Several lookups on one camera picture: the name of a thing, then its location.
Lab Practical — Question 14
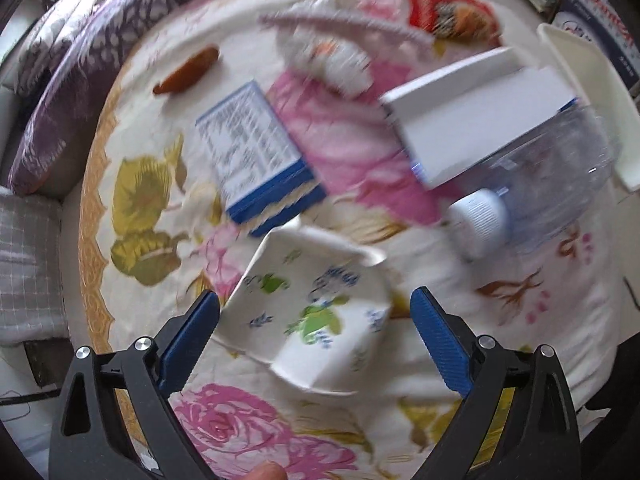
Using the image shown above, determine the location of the blue and white carton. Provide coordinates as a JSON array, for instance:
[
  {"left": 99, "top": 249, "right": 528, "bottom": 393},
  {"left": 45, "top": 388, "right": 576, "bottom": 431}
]
[{"left": 195, "top": 81, "right": 331, "bottom": 238}]

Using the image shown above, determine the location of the crushed floral paper cup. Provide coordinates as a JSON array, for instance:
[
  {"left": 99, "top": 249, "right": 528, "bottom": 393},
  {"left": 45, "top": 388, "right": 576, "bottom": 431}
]
[{"left": 214, "top": 225, "right": 393, "bottom": 397}]

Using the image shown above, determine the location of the white cardboard box red logo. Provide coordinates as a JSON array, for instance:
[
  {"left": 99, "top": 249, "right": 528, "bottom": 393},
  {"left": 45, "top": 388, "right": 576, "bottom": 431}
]
[{"left": 555, "top": 0, "right": 640, "bottom": 91}]

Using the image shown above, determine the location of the black cable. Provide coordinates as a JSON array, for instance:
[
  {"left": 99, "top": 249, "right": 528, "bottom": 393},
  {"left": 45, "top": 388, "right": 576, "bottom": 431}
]
[{"left": 0, "top": 382, "right": 61, "bottom": 407}]

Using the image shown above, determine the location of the white plastic bin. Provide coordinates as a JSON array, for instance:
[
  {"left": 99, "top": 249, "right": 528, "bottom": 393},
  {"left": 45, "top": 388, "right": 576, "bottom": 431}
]
[{"left": 537, "top": 22, "right": 640, "bottom": 193}]

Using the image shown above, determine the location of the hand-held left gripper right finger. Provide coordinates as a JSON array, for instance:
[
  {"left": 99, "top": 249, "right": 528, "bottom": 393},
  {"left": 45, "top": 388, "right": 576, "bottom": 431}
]
[{"left": 409, "top": 286, "right": 583, "bottom": 480}]

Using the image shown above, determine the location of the brown food scrap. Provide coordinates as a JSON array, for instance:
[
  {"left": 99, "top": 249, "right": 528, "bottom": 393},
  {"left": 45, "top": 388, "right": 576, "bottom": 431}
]
[{"left": 152, "top": 46, "right": 221, "bottom": 96}]

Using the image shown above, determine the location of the grey checked cloth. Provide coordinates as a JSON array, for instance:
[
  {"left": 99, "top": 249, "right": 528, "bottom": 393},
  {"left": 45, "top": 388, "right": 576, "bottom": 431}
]
[{"left": 0, "top": 187, "right": 71, "bottom": 348}]

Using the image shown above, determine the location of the white toothed plastic piece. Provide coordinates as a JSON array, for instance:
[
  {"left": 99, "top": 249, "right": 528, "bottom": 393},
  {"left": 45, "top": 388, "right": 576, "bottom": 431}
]
[{"left": 257, "top": 2, "right": 436, "bottom": 46}]

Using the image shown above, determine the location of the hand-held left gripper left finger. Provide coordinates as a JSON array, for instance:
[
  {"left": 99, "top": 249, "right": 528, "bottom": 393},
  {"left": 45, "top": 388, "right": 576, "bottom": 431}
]
[{"left": 48, "top": 290, "right": 221, "bottom": 480}]

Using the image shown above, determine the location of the white patterned pillow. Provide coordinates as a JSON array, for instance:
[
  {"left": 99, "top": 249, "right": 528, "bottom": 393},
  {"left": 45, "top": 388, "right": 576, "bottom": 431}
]
[
  {"left": 50, "top": 0, "right": 101, "bottom": 61},
  {"left": 17, "top": 0, "right": 86, "bottom": 93}
]

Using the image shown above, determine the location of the crumpled white wrapper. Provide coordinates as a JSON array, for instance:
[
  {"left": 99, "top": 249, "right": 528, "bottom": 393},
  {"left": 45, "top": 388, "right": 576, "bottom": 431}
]
[{"left": 280, "top": 30, "right": 373, "bottom": 96}]

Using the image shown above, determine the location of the floral blanket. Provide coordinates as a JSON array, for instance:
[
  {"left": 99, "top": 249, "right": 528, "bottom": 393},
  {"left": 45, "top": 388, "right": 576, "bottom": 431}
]
[{"left": 77, "top": 0, "right": 626, "bottom": 480}]

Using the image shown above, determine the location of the person's left hand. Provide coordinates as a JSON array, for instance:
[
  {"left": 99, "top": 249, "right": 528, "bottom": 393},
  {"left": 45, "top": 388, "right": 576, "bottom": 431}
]
[{"left": 248, "top": 461, "right": 289, "bottom": 480}]

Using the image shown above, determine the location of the red snack packet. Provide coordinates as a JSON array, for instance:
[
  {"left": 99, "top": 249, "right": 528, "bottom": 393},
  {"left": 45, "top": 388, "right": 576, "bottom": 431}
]
[{"left": 400, "top": 0, "right": 503, "bottom": 48}]

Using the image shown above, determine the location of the clear plastic bottle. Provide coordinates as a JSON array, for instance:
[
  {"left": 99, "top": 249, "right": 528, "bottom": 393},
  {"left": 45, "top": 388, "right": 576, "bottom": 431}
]
[{"left": 445, "top": 102, "right": 618, "bottom": 263}]

